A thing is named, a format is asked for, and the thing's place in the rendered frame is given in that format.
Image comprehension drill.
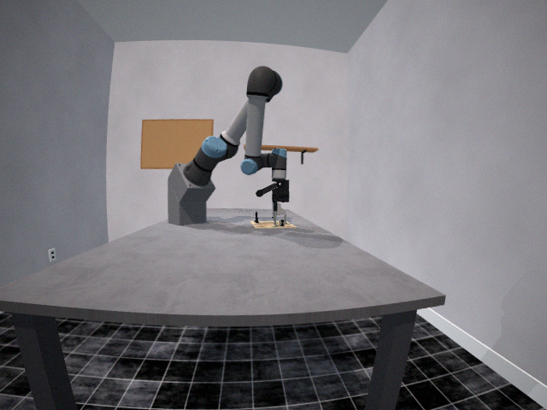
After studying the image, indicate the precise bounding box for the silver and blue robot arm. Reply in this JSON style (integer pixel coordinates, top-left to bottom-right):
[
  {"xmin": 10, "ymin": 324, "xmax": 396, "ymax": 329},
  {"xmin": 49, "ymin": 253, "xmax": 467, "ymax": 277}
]
[{"xmin": 183, "ymin": 66, "xmax": 287, "ymax": 186}]

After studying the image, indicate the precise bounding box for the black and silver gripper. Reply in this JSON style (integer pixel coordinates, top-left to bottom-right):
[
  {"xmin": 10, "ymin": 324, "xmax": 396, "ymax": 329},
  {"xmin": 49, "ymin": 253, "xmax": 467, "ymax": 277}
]
[{"xmin": 272, "ymin": 179, "xmax": 290, "ymax": 223}]

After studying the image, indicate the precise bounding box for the brown and cream chessboard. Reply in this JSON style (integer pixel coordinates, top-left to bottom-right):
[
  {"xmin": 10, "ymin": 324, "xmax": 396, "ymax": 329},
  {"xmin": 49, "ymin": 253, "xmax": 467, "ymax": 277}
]
[{"xmin": 250, "ymin": 221, "xmax": 297, "ymax": 229}]

